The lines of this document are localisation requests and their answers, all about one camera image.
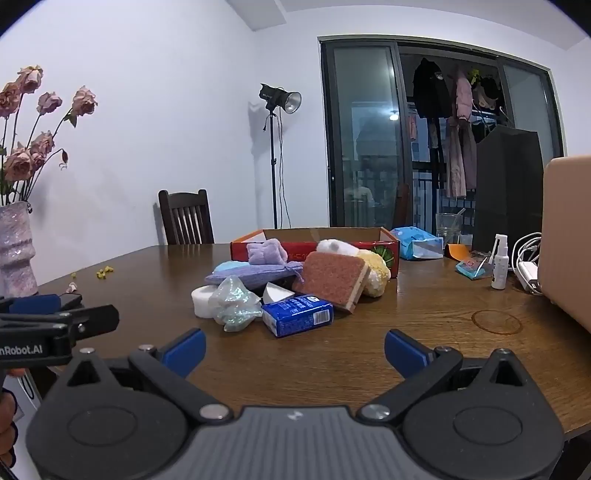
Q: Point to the blue wet wipes pack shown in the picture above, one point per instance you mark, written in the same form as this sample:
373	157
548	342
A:
415	244

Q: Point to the studio light on stand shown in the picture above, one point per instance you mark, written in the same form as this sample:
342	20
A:
279	99

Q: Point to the red cardboard box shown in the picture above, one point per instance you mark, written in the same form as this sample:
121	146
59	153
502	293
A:
300	247

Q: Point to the purple fabric pouch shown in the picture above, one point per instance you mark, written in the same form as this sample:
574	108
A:
258	277

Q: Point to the orange scouring sponge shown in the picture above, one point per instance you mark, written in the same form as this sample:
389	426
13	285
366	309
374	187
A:
330	277

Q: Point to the white wedge sponge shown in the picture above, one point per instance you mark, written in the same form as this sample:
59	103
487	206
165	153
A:
276	294

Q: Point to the person's left hand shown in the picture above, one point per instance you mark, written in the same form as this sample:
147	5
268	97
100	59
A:
7	429

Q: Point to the white and yellow plush toy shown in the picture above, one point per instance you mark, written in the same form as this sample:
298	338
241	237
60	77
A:
376	272

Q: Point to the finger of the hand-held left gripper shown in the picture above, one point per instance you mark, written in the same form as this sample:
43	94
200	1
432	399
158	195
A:
37	304
94	321

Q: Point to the black hanging jacket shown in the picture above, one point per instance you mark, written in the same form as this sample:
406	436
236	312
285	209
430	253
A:
431	92

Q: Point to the blue tissue pack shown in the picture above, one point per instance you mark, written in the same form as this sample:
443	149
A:
300	316

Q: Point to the small blue snack packet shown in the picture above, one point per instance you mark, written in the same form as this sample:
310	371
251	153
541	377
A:
473	267

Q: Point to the orange paper piece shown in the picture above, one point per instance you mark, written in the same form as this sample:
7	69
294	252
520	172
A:
457	253

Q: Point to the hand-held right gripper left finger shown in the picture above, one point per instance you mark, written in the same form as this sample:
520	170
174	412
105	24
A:
187	350

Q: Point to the light blue cloth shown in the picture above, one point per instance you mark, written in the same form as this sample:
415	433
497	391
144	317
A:
231	267

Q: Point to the clear glass cup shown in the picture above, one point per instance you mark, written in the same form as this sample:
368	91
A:
448	228

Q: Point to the purple plush toy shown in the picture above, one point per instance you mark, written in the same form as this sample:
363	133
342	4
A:
267	253

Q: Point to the white tape roll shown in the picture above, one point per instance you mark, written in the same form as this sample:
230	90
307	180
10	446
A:
202	302

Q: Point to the pale purple textured vase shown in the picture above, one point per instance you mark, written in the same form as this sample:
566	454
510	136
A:
16	249

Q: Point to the white spray bottle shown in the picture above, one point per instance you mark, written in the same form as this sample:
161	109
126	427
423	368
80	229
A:
499	270

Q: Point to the pink hanging coat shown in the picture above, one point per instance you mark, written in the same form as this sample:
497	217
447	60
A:
461	152

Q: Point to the dried pink rose bouquet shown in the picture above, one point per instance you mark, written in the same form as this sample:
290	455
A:
21	164

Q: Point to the sliding glass door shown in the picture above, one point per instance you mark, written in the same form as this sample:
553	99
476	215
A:
364	92

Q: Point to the dark hanging clothes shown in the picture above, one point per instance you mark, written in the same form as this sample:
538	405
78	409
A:
489	92

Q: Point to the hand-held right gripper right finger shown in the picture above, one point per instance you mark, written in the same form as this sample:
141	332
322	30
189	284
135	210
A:
406	353

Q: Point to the dark wooden chair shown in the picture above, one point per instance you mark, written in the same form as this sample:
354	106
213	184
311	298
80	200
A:
184	217

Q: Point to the yellow petal scraps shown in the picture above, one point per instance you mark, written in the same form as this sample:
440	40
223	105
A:
105	272

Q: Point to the iridescent crumpled bag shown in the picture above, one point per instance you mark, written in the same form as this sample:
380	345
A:
235	304

